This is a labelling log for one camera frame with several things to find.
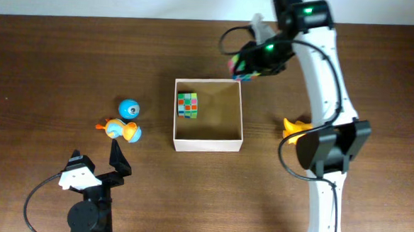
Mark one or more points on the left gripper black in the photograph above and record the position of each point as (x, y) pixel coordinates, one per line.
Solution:
(117, 158)

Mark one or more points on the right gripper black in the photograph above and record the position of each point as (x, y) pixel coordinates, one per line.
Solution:
(250, 60)

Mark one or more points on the Rubik's cube one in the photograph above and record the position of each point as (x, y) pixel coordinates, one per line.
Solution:
(240, 71)
(187, 105)

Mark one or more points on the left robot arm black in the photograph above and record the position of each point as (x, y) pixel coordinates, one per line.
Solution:
(94, 212)

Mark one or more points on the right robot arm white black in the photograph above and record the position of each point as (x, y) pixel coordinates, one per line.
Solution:
(326, 146)

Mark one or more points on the orange blue duck toy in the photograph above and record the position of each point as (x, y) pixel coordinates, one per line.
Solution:
(115, 128)

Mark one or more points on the blue ball toy with eye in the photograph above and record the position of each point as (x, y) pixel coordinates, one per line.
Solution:
(129, 109)

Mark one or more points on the yellow rubber duck toy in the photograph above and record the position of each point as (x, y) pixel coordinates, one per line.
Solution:
(292, 128)

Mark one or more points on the white cardboard box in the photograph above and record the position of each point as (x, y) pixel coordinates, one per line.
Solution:
(218, 125)

